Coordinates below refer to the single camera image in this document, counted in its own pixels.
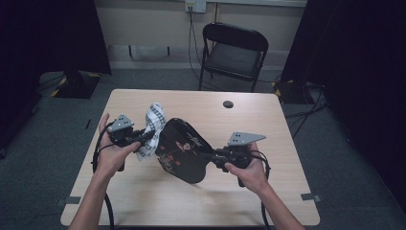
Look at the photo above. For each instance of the white black checkered cloth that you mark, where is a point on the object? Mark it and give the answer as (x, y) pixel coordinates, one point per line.
(154, 121)

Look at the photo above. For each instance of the black folding chair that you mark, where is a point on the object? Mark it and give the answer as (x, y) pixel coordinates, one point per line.
(233, 57)

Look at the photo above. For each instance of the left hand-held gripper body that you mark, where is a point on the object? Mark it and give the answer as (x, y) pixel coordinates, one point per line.
(121, 131)

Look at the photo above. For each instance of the black curtain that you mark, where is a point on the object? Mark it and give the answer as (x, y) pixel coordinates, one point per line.
(360, 64)
(48, 38)

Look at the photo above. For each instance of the black stand base striped tape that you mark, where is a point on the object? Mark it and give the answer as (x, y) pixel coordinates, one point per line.
(292, 92)
(76, 86)

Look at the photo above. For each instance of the person's left hand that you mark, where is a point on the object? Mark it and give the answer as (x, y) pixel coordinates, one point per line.
(110, 159)

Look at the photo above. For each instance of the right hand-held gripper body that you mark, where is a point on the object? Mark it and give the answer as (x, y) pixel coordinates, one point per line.
(237, 153)

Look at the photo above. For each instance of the person's right hand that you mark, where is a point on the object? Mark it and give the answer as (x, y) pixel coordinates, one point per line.
(253, 174)

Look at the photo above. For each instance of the black flower-painted lacquer tray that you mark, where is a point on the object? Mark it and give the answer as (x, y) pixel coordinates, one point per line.
(182, 150)

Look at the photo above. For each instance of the grey tape strip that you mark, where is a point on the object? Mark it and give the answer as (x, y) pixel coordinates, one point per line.
(71, 200)
(310, 197)

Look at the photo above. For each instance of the white wall socket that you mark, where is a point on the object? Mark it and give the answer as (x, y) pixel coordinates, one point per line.
(195, 5)

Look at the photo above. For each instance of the dark round table grommet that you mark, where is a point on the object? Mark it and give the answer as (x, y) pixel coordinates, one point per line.
(228, 104)

